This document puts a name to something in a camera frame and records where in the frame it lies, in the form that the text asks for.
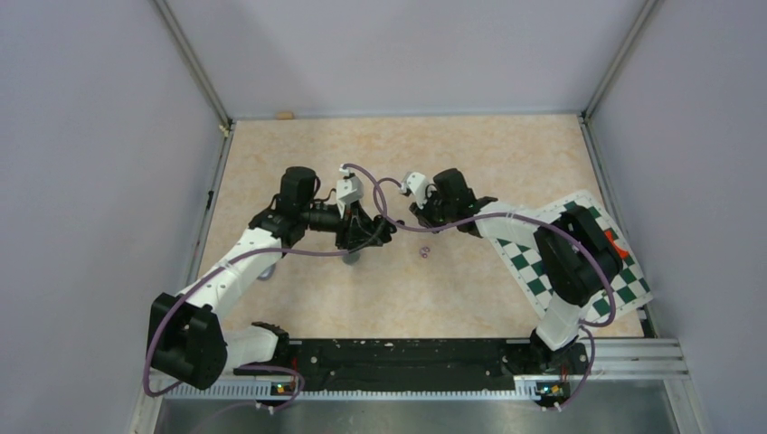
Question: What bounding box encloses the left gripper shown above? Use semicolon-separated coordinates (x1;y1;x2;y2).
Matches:
300;199;383;250

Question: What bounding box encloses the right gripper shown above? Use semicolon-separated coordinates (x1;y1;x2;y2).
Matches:
410;187;456;234

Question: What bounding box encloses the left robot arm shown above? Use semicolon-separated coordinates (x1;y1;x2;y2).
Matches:
142;166;396;396

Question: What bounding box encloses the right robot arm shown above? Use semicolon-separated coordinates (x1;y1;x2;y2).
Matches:
401;168;623;373

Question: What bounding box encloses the grey purple earbud case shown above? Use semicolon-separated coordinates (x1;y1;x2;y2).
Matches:
258;265;276;281

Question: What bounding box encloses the black microphone grey head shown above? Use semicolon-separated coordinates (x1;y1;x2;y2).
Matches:
341;251;361;265

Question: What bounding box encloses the red orange block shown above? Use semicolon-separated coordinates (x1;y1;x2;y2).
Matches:
604;229;630;260

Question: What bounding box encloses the green white chessboard mat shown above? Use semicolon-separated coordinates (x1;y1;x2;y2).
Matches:
481;190;653;324

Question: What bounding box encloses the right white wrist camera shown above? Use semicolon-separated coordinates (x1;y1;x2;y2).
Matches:
399;172;430;201

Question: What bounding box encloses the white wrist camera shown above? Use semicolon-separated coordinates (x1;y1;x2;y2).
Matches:
336;167;364;217
399;172;430;201

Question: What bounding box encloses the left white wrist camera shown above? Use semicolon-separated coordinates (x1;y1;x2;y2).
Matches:
336;167;364;217

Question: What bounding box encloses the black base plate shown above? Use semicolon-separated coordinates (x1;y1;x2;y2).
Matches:
233;338;592;395

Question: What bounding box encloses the aluminium frame rail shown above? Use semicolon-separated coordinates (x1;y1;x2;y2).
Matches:
591;338;689;381

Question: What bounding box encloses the grey slotted cable duct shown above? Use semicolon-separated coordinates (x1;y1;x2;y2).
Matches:
166;379;564;401

